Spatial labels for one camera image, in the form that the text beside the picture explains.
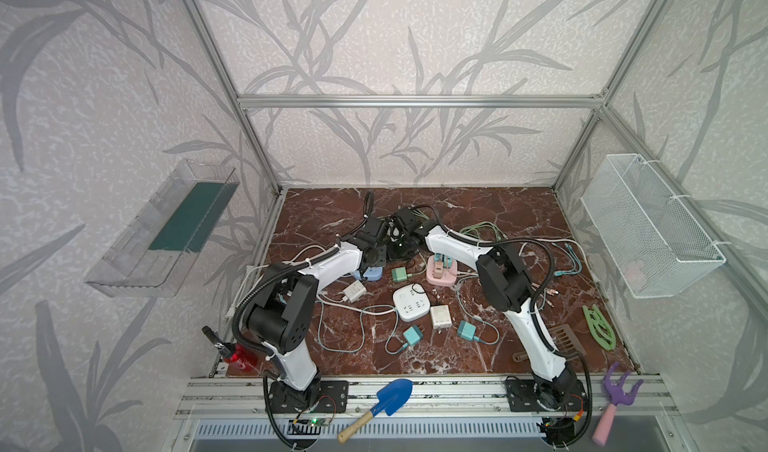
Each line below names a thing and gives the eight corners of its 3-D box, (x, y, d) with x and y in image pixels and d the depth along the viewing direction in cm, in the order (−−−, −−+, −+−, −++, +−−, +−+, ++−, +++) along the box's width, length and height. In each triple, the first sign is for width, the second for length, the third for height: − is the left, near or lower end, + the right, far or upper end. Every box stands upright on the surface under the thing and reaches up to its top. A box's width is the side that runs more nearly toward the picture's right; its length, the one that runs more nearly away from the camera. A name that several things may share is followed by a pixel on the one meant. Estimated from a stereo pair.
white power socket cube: (400, 324, 87) (400, 320, 84) (391, 295, 93) (390, 290, 90) (433, 313, 89) (434, 309, 86) (421, 285, 95) (422, 280, 92)
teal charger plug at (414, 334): (411, 347, 83) (411, 345, 81) (402, 334, 85) (402, 332, 84) (427, 335, 85) (427, 332, 83) (418, 322, 87) (418, 320, 86)
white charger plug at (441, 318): (434, 334, 85) (435, 331, 83) (429, 309, 90) (430, 306, 88) (452, 331, 86) (453, 328, 84) (446, 307, 90) (447, 304, 88)
